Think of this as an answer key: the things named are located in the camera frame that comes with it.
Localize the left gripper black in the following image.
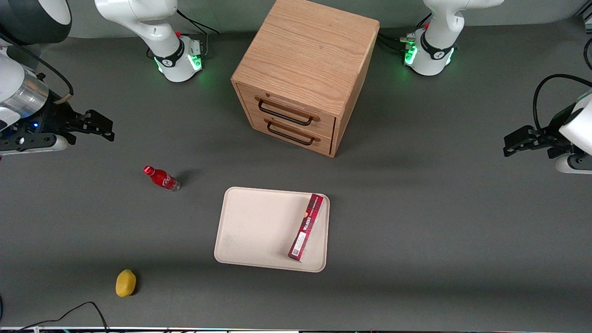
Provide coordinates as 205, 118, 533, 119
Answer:
503, 104, 578, 159

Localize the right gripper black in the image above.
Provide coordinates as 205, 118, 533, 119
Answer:
0, 99, 115, 142

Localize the red coke bottle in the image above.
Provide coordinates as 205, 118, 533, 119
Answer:
142, 165, 181, 193

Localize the beige rectangular tray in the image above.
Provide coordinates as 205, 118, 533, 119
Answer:
214, 186, 331, 273

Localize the yellow lemon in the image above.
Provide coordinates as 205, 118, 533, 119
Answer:
115, 269, 137, 298

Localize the wooden drawer front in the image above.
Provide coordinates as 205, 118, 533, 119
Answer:
249, 113, 333, 156
237, 84, 337, 138

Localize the wooden drawer cabinet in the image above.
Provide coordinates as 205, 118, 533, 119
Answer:
231, 0, 381, 158

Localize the red biscuit box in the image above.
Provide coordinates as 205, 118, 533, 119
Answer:
287, 193, 325, 263

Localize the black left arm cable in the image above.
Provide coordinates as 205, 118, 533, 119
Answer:
532, 74, 592, 134

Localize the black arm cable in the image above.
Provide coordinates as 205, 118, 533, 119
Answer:
0, 31, 75, 103
532, 74, 592, 134

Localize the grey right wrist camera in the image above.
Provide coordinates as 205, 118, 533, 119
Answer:
0, 133, 69, 156

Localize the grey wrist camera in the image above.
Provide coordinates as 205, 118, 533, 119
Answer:
0, 133, 69, 156
555, 154, 592, 175

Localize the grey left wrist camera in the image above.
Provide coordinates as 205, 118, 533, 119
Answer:
555, 154, 592, 175

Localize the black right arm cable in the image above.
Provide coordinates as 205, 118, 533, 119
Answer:
0, 31, 75, 103

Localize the black right base cable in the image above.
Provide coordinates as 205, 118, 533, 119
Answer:
175, 8, 221, 58

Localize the black base cable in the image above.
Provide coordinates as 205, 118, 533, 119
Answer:
175, 8, 221, 58
377, 13, 433, 55

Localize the black left base cable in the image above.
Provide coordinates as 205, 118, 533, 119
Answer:
377, 13, 433, 55

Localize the thin black table cable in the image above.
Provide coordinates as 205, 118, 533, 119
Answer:
13, 301, 110, 333

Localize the black metal drawer handle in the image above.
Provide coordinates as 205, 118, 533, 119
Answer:
257, 97, 321, 127
266, 119, 321, 147

